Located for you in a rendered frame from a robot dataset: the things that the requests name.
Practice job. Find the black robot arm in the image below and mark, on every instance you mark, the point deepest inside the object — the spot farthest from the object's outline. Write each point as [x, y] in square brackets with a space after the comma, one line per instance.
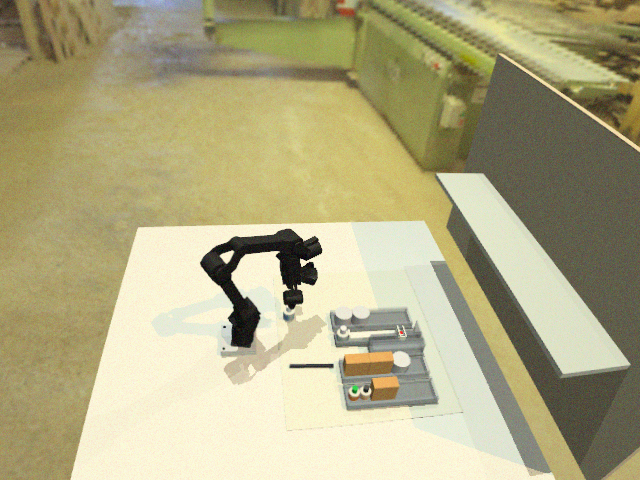
[291, 248]

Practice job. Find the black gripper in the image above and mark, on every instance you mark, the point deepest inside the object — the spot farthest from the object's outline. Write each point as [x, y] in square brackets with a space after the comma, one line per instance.
[294, 296]

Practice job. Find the brown rectangular block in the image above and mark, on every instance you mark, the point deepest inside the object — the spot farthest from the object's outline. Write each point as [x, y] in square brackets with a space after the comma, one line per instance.
[384, 388]
[356, 364]
[380, 363]

